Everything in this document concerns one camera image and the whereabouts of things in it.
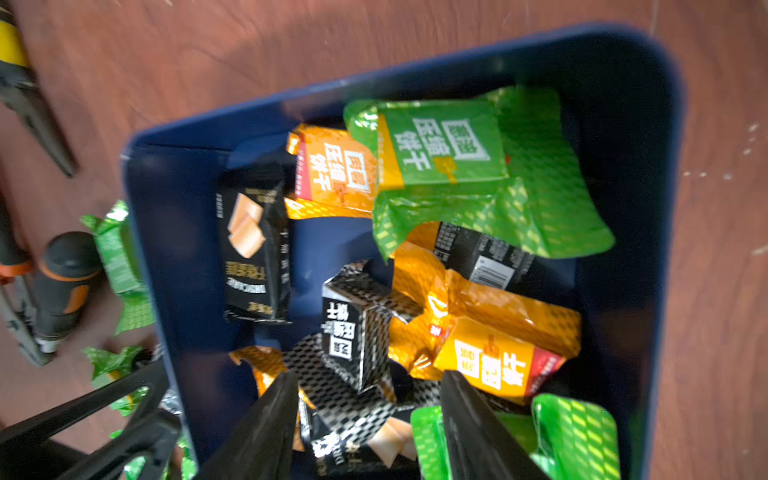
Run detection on orange handled pliers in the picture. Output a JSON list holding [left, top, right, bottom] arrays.
[[1, 200, 52, 367]]

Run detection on orange packet in box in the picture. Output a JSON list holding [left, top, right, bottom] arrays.
[[389, 242, 581, 405], [285, 124, 376, 220]]

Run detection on black checkered packet in box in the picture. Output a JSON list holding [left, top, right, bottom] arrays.
[[284, 262, 440, 442]]

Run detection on green packet in box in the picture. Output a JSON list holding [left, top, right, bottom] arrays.
[[343, 86, 615, 259]]

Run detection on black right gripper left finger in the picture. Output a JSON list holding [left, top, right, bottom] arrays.
[[196, 371, 299, 479]]

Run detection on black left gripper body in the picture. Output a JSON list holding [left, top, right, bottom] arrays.
[[1, 361, 182, 479]]

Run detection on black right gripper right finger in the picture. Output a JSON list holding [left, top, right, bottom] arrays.
[[441, 371, 548, 480]]

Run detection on black cracker packet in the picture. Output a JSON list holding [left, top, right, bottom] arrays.
[[215, 162, 291, 325]]

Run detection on yellow handled pliers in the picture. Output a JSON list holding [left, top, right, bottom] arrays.
[[1, 1, 78, 178]]

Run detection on dark blue storage box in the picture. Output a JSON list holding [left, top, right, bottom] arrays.
[[122, 24, 682, 479]]

